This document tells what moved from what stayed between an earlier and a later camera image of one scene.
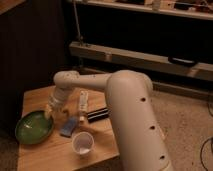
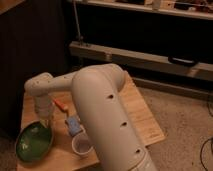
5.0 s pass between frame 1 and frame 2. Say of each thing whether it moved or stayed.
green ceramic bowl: moved
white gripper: moved
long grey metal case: stayed
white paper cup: stayed
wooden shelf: stayed
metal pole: stayed
